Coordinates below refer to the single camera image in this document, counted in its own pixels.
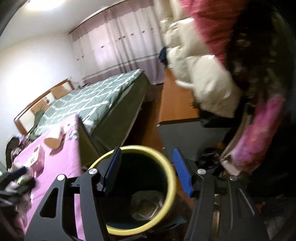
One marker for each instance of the red dotted quilted jacket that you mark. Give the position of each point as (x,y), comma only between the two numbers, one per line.
(214,20)

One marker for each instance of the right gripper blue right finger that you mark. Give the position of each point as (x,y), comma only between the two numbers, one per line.
(184,171)

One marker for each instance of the bed with green quilt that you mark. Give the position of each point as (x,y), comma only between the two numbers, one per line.
(107,109)

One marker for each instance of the black jacket on nightstand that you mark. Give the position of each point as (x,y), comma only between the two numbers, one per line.
(13,148)

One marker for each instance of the wooden headboard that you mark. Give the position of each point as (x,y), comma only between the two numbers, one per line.
(24,121)

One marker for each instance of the pink strawberry milk carton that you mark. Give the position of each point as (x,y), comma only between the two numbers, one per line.
(37,159)

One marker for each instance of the cream puffer jacket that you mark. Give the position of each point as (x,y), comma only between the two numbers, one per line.
(196,68)

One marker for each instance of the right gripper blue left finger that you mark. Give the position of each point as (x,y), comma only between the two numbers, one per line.
(110,168)

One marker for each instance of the pink floral hanging garment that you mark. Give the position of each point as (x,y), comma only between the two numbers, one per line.
(247,149)

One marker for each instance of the yellow rimmed trash bin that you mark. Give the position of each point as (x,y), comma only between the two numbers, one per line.
(143,196)

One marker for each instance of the clothes pile on cabinet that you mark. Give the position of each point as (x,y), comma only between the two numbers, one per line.
(163,56)

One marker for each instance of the pink white curtain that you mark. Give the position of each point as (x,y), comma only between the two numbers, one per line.
(123,37)

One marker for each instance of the white paper cup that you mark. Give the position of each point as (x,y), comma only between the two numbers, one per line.
(54,137)

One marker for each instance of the wooden tv cabinet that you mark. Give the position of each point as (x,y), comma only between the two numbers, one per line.
(179,124)

